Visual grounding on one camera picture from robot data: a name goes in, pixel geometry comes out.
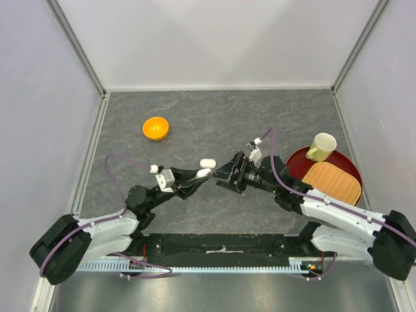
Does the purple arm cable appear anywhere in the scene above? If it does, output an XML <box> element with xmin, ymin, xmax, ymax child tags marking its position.
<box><xmin>259</xmin><ymin>127</ymin><xmax>416</xmax><ymax>281</ymax></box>
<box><xmin>38</xmin><ymin>153</ymin><xmax>173</xmax><ymax>280</ymax></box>

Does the white earbud charging case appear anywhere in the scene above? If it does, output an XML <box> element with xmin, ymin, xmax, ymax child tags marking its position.
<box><xmin>196</xmin><ymin>168</ymin><xmax>212</xmax><ymax>178</ymax></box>

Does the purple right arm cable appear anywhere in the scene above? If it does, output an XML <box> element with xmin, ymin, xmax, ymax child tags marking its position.
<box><xmin>259</xmin><ymin>127</ymin><xmax>416</xmax><ymax>281</ymax></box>

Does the dark red round tray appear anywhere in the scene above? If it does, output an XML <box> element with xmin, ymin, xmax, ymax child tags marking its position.
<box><xmin>286</xmin><ymin>146</ymin><xmax>363</xmax><ymax>196</ymax></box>

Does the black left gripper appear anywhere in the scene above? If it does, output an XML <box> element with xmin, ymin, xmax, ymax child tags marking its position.
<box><xmin>146</xmin><ymin>166</ymin><xmax>209</xmax><ymax>210</ymax></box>

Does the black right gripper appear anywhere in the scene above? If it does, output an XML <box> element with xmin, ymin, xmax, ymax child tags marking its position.
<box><xmin>207</xmin><ymin>149</ymin><xmax>278</xmax><ymax>194</ymax></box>

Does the orange plastic bowl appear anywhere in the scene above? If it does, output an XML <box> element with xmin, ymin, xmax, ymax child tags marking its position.
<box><xmin>142</xmin><ymin>116</ymin><xmax>169</xmax><ymax>141</ymax></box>

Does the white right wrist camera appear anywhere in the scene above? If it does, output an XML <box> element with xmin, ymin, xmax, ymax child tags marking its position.
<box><xmin>247</xmin><ymin>137</ymin><xmax>263</xmax><ymax>164</ymax></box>

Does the pale yellow mug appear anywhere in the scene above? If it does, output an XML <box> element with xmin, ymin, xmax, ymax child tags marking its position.
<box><xmin>305</xmin><ymin>133</ymin><xmax>337</xmax><ymax>162</ymax></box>

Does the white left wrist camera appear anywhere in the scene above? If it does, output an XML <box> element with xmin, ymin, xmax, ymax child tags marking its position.
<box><xmin>155</xmin><ymin>168</ymin><xmax>176</xmax><ymax>193</ymax></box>

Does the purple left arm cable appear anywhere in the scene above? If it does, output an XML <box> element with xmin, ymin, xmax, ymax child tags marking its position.
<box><xmin>38</xmin><ymin>153</ymin><xmax>173</xmax><ymax>280</ymax></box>

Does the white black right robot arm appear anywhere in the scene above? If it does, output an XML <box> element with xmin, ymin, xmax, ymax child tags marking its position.
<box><xmin>210</xmin><ymin>151</ymin><xmax>415</xmax><ymax>281</ymax></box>

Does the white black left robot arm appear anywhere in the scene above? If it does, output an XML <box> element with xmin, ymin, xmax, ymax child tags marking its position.
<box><xmin>29</xmin><ymin>165</ymin><xmax>212</xmax><ymax>285</ymax></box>

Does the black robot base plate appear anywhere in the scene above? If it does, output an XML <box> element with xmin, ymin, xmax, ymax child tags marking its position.
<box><xmin>123</xmin><ymin>233</ymin><xmax>333</xmax><ymax>267</ymax></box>

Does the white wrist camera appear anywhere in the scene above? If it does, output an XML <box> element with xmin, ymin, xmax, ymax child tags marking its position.
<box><xmin>247</xmin><ymin>137</ymin><xmax>263</xmax><ymax>164</ymax></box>
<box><xmin>155</xmin><ymin>168</ymin><xmax>176</xmax><ymax>193</ymax></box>

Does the light blue cable duct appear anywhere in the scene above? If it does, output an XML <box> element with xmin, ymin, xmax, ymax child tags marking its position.
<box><xmin>77</xmin><ymin>257</ymin><xmax>317</xmax><ymax>274</ymax></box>

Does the woven bamboo basket tray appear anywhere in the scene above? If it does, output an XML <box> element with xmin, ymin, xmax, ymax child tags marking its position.
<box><xmin>302</xmin><ymin>162</ymin><xmax>362</xmax><ymax>205</ymax></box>

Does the aluminium frame rail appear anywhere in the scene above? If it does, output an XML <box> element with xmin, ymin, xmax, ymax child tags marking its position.
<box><xmin>45</xmin><ymin>0</ymin><xmax>107</xmax><ymax>97</ymax></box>

